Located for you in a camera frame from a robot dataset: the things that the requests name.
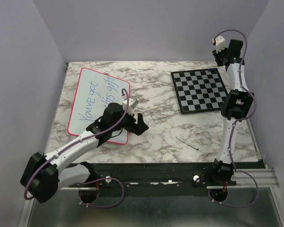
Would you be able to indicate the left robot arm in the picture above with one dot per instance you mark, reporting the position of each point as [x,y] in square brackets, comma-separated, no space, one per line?
[45,174]

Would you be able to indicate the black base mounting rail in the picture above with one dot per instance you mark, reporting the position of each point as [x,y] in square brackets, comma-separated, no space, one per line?
[155,180]

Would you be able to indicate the blue whiteboard marker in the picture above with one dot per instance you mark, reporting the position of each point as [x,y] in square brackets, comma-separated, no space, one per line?
[187,143]

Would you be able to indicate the pink framed whiteboard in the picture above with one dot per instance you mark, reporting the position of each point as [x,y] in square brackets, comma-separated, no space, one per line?
[95,90]

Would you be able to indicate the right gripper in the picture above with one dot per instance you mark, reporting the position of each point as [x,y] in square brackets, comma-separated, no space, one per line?
[216,55]

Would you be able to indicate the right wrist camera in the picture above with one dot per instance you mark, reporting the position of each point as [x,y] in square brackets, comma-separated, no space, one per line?
[220,43]

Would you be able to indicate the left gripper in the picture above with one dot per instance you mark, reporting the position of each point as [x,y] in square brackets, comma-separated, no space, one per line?
[133,126]

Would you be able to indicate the black grey chessboard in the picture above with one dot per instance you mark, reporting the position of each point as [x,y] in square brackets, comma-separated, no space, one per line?
[199,91]

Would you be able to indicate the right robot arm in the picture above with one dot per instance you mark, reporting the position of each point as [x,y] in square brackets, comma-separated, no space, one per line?
[235,107]

